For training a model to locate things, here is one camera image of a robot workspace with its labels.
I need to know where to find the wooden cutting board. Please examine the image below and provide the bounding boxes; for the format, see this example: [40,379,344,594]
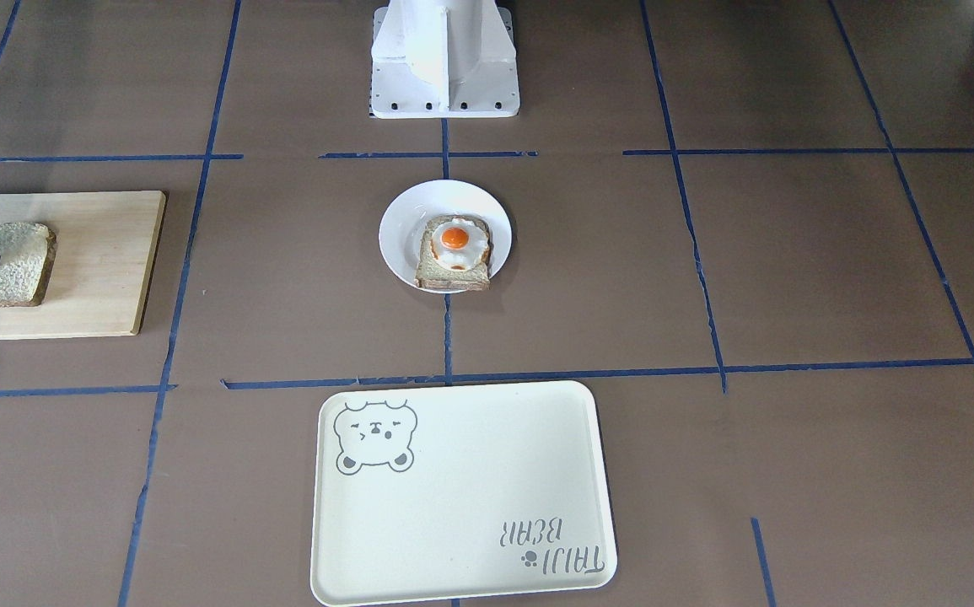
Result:
[0,190,166,341]

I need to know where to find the fried egg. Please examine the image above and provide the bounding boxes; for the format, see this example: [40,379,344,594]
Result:
[428,218,491,272]

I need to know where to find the white round plate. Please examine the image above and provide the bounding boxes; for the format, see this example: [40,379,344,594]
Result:
[378,180,514,287]

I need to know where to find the cream bear tray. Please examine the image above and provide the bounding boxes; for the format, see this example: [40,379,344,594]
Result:
[310,380,618,606]

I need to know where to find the bread slice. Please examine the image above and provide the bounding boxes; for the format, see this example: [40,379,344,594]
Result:
[416,215,492,291]
[0,222,57,308]

